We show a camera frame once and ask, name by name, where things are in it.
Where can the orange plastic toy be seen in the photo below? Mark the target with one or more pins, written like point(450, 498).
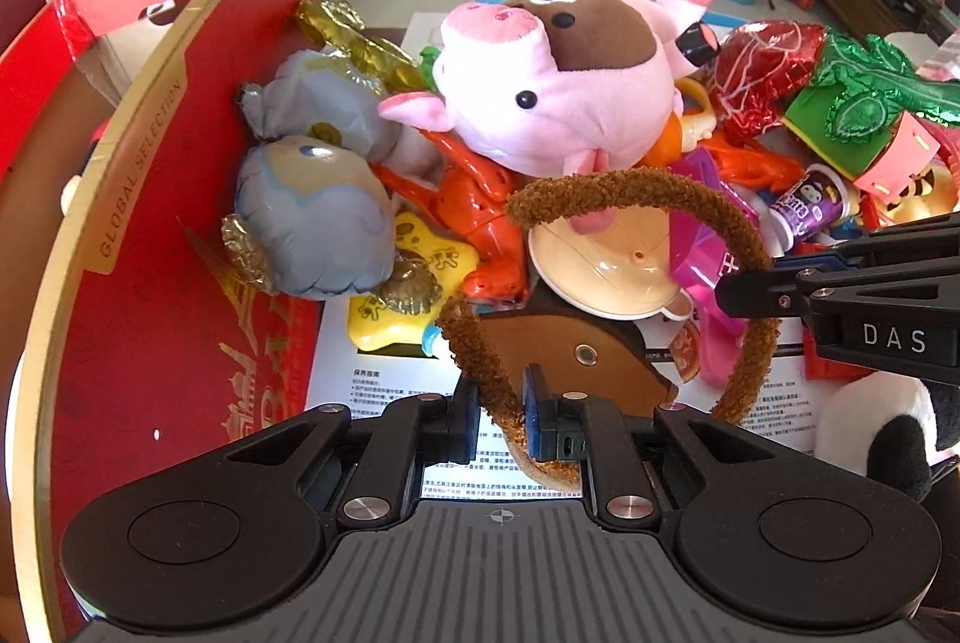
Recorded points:
point(480, 200)

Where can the red foil balloon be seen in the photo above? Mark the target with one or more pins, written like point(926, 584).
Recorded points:
point(757, 73)

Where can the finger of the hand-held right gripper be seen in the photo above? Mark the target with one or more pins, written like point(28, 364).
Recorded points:
point(900, 245)
point(757, 296)

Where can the yellow star toy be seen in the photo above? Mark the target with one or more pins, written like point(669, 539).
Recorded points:
point(427, 260)

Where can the panda plush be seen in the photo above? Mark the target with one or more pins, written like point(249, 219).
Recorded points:
point(870, 425)

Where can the brown fuzzy headband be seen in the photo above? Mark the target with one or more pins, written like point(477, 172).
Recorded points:
point(720, 223)

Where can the pink plastic toy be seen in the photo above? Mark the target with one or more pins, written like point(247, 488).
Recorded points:
point(697, 253)

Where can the gold foil balloon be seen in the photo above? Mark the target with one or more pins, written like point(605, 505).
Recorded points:
point(367, 50)

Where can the green foil balloon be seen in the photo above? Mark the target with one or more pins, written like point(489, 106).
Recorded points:
point(862, 95)

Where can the white instruction sheet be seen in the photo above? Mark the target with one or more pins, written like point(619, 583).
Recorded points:
point(375, 388)

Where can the cream plastic lid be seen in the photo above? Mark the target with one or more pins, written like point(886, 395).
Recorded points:
point(592, 268)

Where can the yellow bee toy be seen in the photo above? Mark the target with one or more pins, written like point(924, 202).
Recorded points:
point(919, 200)

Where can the pink paper tag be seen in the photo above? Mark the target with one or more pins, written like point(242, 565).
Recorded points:
point(904, 151)

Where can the red cardboard box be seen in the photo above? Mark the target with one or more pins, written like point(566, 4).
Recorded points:
point(150, 313)

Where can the pink pig plush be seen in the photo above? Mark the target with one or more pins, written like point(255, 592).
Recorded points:
point(570, 88)

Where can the orange yellow rattle toy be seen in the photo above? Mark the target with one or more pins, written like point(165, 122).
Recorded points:
point(675, 125)

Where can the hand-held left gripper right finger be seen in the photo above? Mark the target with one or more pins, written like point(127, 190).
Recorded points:
point(538, 410)

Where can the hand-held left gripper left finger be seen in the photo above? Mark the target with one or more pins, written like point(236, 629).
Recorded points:
point(461, 425)

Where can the small black pink box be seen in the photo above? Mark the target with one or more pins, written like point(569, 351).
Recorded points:
point(697, 42)

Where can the grey foil balloon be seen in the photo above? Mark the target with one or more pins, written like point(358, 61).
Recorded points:
point(315, 215)

